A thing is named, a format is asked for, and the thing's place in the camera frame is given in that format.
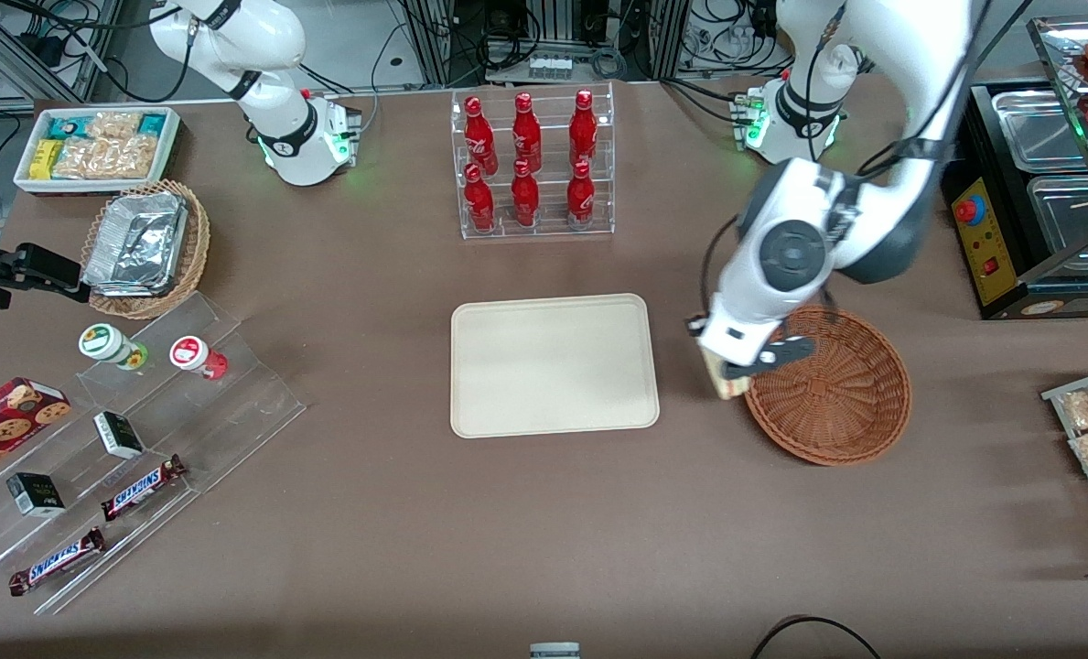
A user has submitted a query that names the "steel warmer pan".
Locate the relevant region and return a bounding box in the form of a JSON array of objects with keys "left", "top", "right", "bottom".
[
  {"left": 992, "top": 89, "right": 1088, "bottom": 175},
  {"left": 1027, "top": 174, "right": 1088, "bottom": 257}
]

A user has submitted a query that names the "beige plastic tray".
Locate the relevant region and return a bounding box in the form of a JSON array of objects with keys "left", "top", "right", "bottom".
[{"left": 450, "top": 293, "right": 661, "bottom": 439}]

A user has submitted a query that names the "red cola bottle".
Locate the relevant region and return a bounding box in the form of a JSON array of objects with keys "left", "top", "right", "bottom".
[
  {"left": 511, "top": 158, "right": 541, "bottom": 229},
  {"left": 566, "top": 160, "right": 596, "bottom": 230},
  {"left": 464, "top": 163, "right": 496, "bottom": 233},
  {"left": 569, "top": 89, "right": 598, "bottom": 170},
  {"left": 512, "top": 92, "right": 543, "bottom": 173},
  {"left": 464, "top": 95, "right": 500, "bottom": 177}
]

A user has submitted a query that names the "red cookie box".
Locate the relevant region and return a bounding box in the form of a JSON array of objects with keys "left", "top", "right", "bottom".
[{"left": 0, "top": 376, "right": 72, "bottom": 479}]

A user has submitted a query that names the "white rectangular snack bin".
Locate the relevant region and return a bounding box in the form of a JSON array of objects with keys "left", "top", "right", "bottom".
[{"left": 15, "top": 106, "right": 182, "bottom": 196}]

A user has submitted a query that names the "oval wicker basket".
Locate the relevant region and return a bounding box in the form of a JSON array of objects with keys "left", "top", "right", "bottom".
[{"left": 81, "top": 179, "right": 211, "bottom": 320}]

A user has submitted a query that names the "large clear cracker bag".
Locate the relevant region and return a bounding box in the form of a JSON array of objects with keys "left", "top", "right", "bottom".
[{"left": 52, "top": 135, "right": 158, "bottom": 180}]

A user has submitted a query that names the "green lid cup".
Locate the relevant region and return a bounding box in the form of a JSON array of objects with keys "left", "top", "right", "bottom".
[{"left": 78, "top": 323, "right": 149, "bottom": 372}]

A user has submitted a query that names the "clear acrylic stepped display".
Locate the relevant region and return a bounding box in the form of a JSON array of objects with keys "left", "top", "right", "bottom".
[{"left": 0, "top": 291, "right": 307, "bottom": 616}]

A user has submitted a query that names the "aluminium frame rack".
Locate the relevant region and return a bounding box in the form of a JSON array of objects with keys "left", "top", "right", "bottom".
[{"left": 402, "top": 0, "right": 691, "bottom": 88}]

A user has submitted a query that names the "black food warmer machine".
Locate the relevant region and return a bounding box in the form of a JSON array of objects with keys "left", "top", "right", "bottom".
[{"left": 942, "top": 14, "right": 1088, "bottom": 321}]

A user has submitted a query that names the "snickers chocolate bar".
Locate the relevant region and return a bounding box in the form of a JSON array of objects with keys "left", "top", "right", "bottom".
[
  {"left": 8, "top": 526, "right": 106, "bottom": 597},
  {"left": 101, "top": 454, "right": 188, "bottom": 523}
]

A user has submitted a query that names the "small black box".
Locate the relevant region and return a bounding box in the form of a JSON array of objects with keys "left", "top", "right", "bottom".
[
  {"left": 5, "top": 471, "right": 67, "bottom": 519},
  {"left": 93, "top": 411, "right": 145, "bottom": 459}
]

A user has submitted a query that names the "triangular sandwich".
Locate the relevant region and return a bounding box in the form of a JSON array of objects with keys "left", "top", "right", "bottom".
[{"left": 702, "top": 351, "right": 751, "bottom": 402}]

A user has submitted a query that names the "red lid cup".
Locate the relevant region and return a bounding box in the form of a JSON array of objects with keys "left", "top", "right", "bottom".
[{"left": 169, "top": 335, "right": 229, "bottom": 381}]

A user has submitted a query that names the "clear acrylic bottle rack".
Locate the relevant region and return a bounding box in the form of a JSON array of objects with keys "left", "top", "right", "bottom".
[{"left": 451, "top": 81, "right": 616, "bottom": 242}]

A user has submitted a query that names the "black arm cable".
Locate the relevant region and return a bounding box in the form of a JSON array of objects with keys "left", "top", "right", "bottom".
[{"left": 701, "top": 0, "right": 1034, "bottom": 321}]

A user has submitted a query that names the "grey wire rack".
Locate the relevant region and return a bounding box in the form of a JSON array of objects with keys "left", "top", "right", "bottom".
[{"left": 1042, "top": 364, "right": 1088, "bottom": 561}]

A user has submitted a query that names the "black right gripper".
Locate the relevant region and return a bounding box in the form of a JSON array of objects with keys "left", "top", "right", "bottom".
[{"left": 13, "top": 242, "right": 93, "bottom": 304}]

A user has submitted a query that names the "black table cable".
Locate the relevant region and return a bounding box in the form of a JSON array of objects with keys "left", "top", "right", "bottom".
[{"left": 749, "top": 616, "right": 883, "bottom": 659}]

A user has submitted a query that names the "small clear cracker bag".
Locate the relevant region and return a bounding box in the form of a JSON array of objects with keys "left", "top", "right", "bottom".
[{"left": 84, "top": 111, "right": 144, "bottom": 141}]

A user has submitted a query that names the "round brown wicker basket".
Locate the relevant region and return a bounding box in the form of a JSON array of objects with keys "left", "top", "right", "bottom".
[{"left": 745, "top": 305, "right": 912, "bottom": 467}]

